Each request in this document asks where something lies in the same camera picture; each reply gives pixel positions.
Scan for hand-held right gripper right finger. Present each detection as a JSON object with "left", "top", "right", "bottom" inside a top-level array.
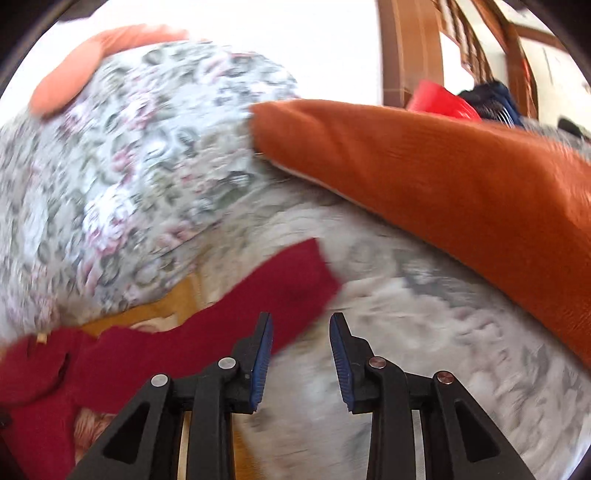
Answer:
[{"left": 329, "top": 312, "right": 536, "bottom": 480}]

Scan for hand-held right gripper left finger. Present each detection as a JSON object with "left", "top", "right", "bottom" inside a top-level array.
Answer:
[{"left": 67, "top": 312, "right": 274, "bottom": 480}]

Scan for dark red knit garment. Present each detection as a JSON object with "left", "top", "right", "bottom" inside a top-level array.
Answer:
[{"left": 0, "top": 237, "right": 345, "bottom": 480}]

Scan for grey floral bedsheet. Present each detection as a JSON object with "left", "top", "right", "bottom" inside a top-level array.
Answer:
[{"left": 194, "top": 180, "right": 591, "bottom": 480}]

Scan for orange plush blanket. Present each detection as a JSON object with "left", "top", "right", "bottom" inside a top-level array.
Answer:
[{"left": 74, "top": 272, "right": 245, "bottom": 480}]

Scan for rust orange pillow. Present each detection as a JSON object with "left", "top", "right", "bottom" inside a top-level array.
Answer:
[{"left": 249, "top": 99, "right": 591, "bottom": 365}]

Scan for floral quilt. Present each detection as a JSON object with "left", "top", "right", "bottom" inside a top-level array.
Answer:
[{"left": 0, "top": 39, "right": 301, "bottom": 333}]

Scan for red plastic basin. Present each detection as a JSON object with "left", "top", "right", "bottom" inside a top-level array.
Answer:
[{"left": 406, "top": 79, "right": 483, "bottom": 123}]

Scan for dark blue clothing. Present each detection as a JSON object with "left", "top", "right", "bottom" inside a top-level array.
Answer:
[{"left": 457, "top": 80, "right": 525, "bottom": 127}]

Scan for brown wooden furniture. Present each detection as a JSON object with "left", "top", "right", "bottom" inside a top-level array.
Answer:
[{"left": 376, "top": 0, "right": 541, "bottom": 118}]

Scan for peach pillow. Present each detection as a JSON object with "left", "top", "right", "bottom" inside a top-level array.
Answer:
[{"left": 28, "top": 27, "right": 190, "bottom": 116}]

